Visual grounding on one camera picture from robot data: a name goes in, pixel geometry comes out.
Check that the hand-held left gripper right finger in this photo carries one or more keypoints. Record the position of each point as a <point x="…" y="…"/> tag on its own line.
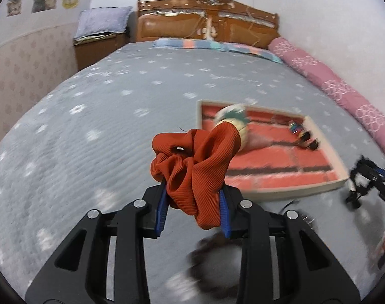
<point x="224" y="217"/>

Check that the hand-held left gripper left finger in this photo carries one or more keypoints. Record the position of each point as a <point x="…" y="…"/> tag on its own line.
<point x="159" y="215"/>

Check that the black claw hair clip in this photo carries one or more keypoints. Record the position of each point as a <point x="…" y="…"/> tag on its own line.
<point x="358" y="180"/>

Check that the orange scrunchie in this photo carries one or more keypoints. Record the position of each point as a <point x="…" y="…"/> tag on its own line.
<point x="195" y="177"/>

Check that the beige tray with red lining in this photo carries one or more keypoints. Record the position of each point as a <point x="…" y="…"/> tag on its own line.
<point x="274" y="167"/>

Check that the cream and teal scrunchie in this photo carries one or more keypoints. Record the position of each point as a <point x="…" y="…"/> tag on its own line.
<point x="230" y="114"/>

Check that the dark brown scrunchie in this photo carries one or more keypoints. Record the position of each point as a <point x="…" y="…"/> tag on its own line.
<point x="205" y="278"/>

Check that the pink rolled quilt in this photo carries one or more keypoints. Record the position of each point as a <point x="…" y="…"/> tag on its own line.
<point x="338" y="88"/>

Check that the grey floral blanket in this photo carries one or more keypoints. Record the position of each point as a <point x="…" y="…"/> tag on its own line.
<point x="84" y="139"/>

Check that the striped colourful pillow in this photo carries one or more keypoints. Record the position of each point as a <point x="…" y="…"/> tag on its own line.
<point x="179" y="42"/>
<point x="252" y="52"/>

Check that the wooden nightstand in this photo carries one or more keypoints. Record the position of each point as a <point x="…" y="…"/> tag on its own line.
<point x="94" y="50"/>

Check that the small beige plush toy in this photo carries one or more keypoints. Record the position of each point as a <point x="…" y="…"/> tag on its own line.
<point x="209" y="30"/>

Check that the wooden bed headboard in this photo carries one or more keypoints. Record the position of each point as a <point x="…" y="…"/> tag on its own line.
<point x="167" y="25"/>

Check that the blue dotted pillow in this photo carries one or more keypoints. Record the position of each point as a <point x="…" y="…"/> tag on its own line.
<point x="100" y="22"/>

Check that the tabby kitten sticker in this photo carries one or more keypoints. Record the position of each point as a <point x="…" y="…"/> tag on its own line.
<point x="15" y="6"/>

